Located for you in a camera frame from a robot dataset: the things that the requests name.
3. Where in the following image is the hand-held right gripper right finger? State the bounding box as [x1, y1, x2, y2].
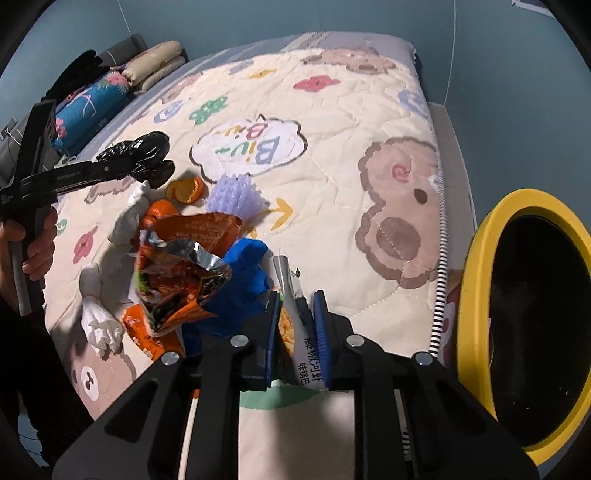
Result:
[314, 290, 539, 480]

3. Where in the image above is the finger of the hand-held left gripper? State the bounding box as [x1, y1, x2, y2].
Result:
[43, 158, 141, 195]

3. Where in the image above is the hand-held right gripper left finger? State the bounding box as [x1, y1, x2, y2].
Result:
[53, 291, 283, 480]

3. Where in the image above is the silver white snack packet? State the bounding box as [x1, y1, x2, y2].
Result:
[271, 255, 326, 392]

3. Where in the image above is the blue rubber glove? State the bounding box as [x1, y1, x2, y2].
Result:
[185, 237, 271, 339]

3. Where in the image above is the black plastic bag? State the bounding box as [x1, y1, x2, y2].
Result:
[96, 131, 175, 189]

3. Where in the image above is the orange snack bag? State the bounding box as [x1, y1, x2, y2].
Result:
[133, 211, 244, 339]

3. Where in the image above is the orange peel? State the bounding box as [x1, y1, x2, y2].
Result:
[140, 198, 179, 230]
[165, 174, 206, 205]

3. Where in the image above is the yellow rimmed trash bin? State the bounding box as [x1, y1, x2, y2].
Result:
[455, 188, 591, 470]

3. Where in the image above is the person's left hand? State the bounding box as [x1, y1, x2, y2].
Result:
[0, 208, 59, 281]

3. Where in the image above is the blue floral pillow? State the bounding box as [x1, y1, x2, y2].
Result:
[50, 69, 131, 154]

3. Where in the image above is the crumpled white tissue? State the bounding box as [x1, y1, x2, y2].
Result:
[77, 263, 126, 357]
[107, 181, 151, 246]

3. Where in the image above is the black clothing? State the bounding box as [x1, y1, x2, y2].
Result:
[45, 49, 112, 100]

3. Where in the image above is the grey headboard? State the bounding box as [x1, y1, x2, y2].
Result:
[98, 34, 149, 70]

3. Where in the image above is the flat orange wrapper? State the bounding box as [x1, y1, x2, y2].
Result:
[121, 304, 186, 371]

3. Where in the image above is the beige folded quilt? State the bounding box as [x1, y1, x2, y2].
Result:
[124, 40, 184, 92]

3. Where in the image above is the bear printed blanket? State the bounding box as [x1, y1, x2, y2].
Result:
[43, 46, 462, 480]

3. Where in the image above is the person's dark clothing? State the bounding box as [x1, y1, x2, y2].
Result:
[0, 277, 95, 480]

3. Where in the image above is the black white striped cable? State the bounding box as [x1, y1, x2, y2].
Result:
[401, 184, 450, 464]

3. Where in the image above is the thin white wall cable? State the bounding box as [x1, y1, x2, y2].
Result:
[443, 0, 459, 107]

